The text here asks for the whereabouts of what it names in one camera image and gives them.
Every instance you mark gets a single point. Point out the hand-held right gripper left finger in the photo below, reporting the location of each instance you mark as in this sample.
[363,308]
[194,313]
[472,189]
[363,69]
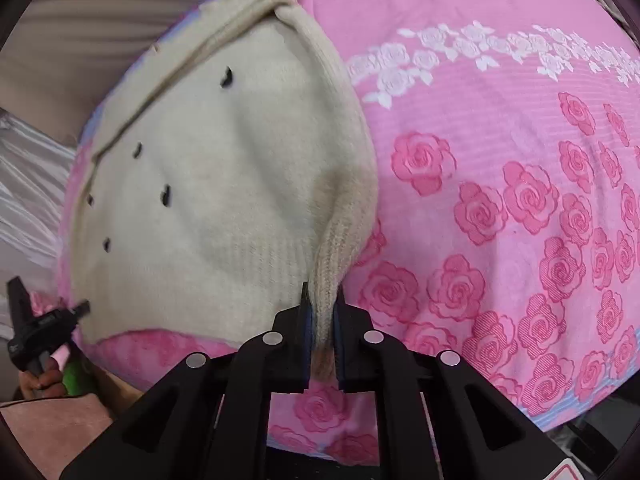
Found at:
[308,324]

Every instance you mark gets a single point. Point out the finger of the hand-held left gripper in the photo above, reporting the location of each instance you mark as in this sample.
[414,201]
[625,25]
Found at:
[67,312]
[19,302]

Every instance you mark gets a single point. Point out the silvery plastic sheet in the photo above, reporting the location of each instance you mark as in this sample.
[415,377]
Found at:
[25,175]

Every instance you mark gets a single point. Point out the person's left forearm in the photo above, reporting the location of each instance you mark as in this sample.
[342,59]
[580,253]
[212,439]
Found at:
[55,422]

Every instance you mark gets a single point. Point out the person's left hand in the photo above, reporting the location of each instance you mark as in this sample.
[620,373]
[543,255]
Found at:
[42,382]

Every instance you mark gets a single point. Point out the pink rose print bed sheet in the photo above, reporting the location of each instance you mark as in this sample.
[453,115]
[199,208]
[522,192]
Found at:
[490,185]

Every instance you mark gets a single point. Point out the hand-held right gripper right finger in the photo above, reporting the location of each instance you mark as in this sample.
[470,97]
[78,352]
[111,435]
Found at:
[338,331]

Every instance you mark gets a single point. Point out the cream knit sweater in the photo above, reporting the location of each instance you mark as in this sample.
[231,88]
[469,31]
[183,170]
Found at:
[215,220]

